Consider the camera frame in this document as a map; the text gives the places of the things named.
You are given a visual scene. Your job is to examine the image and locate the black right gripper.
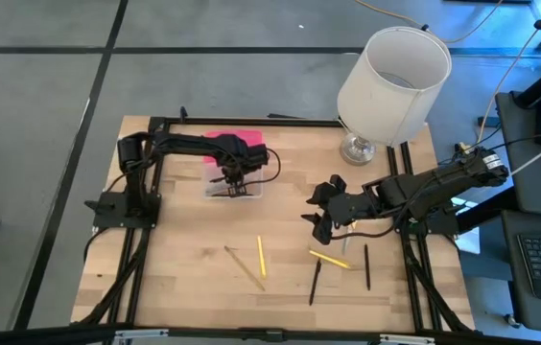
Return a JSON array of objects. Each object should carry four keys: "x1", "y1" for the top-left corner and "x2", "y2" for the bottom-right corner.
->
[{"x1": 300, "y1": 174, "x2": 382, "y2": 246}]

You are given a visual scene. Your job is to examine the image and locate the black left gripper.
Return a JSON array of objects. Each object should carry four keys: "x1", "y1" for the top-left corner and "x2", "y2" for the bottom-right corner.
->
[{"x1": 212, "y1": 134, "x2": 271, "y2": 198}]

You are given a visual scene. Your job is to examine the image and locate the grey pen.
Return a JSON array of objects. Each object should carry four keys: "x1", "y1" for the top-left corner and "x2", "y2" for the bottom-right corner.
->
[{"x1": 341, "y1": 224, "x2": 354, "y2": 256}]

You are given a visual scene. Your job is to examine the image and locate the yellow marker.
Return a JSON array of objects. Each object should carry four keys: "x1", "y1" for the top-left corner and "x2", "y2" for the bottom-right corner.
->
[{"x1": 308, "y1": 248, "x2": 351, "y2": 270}]

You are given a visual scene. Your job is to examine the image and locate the clear box with pink lid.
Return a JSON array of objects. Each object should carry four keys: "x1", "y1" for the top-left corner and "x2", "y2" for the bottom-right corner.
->
[{"x1": 201, "y1": 127, "x2": 266, "y2": 200}]

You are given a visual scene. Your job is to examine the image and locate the bright yellow pen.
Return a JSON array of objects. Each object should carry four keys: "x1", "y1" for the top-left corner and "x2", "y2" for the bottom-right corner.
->
[{"x1": 256, "y1": 235, "x2": 268, "y2": 279}]

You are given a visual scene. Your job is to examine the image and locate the black pen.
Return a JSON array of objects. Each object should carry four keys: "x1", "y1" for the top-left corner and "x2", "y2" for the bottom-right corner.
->
[
  {"x1": 364, "y1": 243, "x2": 372, "y2": 292},
  {"x1": 308, "y1": 258, "x2": 323, "y2": 307}
]

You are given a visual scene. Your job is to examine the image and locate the yellow wooden pencil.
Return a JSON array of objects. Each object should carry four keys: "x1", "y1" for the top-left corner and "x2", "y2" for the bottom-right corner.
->
[{"x1": 223, "y1": 245, "x2": 267, "y2": 292}]

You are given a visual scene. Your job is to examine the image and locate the silver lamp with white shade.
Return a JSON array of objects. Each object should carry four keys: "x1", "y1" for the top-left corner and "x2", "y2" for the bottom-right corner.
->
[{"x1": 336, "y1": 26, "x2": 453, "y2": 167}]

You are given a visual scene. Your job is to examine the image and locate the grey side table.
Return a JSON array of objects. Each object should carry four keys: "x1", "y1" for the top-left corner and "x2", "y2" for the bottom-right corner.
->
[
  {"x1": 500, "y1": 209, "x2": 541, "y2": 337},
  {"x1": 494, "y1": 89, "x2": 541, "y2": 219}
]

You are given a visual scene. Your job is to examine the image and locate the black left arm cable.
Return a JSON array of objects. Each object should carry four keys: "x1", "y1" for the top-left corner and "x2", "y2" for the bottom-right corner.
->
[{"x1": 244, "y1": 147, "x2": 282, "y2": 188}]

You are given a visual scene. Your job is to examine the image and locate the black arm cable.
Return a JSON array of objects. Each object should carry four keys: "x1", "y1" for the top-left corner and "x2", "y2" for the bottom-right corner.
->
[
  {"x1": 244, "y1": 147, "x2": 282, "y2": 188},
  {"x1": 341, "y1": 227, "x2": 399, "y2": 241}
]

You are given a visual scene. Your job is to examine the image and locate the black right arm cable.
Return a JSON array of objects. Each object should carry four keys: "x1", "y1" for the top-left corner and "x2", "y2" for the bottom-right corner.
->
[{"x1": 341, "y1": 227, "x2": 399, "y2": 241}]

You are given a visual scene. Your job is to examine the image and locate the black aluminium table frame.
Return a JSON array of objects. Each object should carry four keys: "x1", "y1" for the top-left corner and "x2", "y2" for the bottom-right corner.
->
[{"x1": 0, "y1": 105, "x2": 541, "y2": 345}]

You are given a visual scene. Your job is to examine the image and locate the yellow cable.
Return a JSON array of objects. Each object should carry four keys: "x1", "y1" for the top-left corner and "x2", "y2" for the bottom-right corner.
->
[
  {"x1": 354, "y1": 0, "x2": 506, "y2": 45},
  {"x1": 478, "y1": 0, "x2": 541, "y2": 145}
]

